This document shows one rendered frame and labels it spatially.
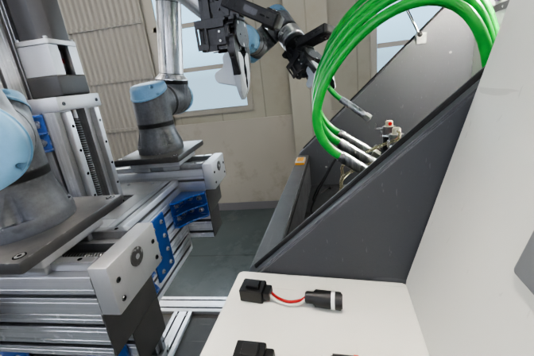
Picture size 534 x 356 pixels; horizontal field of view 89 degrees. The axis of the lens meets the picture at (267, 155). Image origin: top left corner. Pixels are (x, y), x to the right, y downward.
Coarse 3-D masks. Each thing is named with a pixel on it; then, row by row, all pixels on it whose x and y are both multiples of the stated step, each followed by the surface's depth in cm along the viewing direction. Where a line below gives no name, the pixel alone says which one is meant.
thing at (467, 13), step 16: (416, 0) 33; (432, 0) 33; (448, 0) 33; (384, 16) 35; (464, 16) 33; (368, 32) 36; (480, 32) 33; (352, 48) 37; (480, 48) 34; (336, 64) 38; (320, 80) 39; (320, 96) 40; (320, 112) 41; (320, 128) 41; (320, 144) 42; (352, 160) 41
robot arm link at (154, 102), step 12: (144, 84) 87; (156, 84) 87; (132, 96) 86; (144, 96) 85; (156, 96) 86; (168, 96) 92; (144, 108) 86; (156, 108) 87; (168, 108) 91; (144, 120) 87; (156, 120) 88; (168, 120) 91
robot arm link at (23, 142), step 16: (0, 96) 33; (0, 112) 31; (16, 112) 36; (0, 128) 30; (16, 128) 31; (0, 144) 31; (16, 144) 32; (32, 144) 35; (0, 160) 31; (16, 160) 32; (0, 176) 31; (16, 176) 33
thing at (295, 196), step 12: (300, 156) 100; (300, 168) 86; (288, 180) 78; (300, 180) 77; (288, 192) 70; (300, 192) 76; (288, 204) 64; (300, 204) 75; (276, 216) 59; (288, 216) 58; (300, 216) 74; (276, 228) 54; (288, 228) 55; (264, 240) 51; (276, 240) 50; (264, 252) 47; (252, 264) 45
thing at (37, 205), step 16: (32, 176) 45; (48, 176) 48; (0, 192) 42; (16, 192) 43; (32, 192) 44; (48, 192) 47; (64, 192) 50; (0, 208) 42; (16, 208) 43; (32, 208) 44; (48, 208) 46; (64, 208) 48; (0, 224) 42; (16, 224) 43; (32, 224) 44; (48, 224) 45; (0, 240) 42; (16, 240) 43
